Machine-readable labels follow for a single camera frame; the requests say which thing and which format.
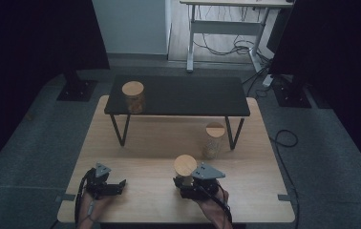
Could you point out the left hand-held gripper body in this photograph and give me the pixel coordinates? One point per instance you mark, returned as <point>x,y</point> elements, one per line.
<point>97,186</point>

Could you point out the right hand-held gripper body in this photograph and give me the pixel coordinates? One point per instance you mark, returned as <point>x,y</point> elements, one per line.
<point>202,187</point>

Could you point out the tall jar with wooden lid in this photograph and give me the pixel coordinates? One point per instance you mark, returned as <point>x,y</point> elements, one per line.
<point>185,164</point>

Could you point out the black shelf with metal legs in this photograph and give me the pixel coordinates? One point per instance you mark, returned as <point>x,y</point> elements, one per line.
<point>194,95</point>

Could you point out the short jar with wooden lid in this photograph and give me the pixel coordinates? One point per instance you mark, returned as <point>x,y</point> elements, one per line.
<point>133,88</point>

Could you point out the person's right hand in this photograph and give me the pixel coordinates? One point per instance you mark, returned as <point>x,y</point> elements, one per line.
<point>213,205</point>

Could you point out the person's left hand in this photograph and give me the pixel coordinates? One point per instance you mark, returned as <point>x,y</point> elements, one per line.
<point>94,206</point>

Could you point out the grey tape strip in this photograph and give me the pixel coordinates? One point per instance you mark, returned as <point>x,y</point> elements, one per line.
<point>65,197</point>
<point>284,197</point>

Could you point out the clear jar with wooden lid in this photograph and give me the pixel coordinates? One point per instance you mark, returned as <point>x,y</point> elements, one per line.
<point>214,140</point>

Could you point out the black stand base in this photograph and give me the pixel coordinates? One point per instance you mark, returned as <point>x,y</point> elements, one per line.
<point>76,90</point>
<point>291,95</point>

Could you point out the white power strip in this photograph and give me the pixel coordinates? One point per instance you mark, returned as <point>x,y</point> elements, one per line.
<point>267,81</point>

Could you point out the dark curtain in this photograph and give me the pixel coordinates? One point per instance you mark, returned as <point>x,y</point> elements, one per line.
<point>35,47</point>
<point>337,47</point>

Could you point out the white cabinet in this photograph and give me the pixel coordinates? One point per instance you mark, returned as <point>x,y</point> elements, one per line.
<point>131,25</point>

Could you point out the white desk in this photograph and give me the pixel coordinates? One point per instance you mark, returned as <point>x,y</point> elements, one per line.
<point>226,27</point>

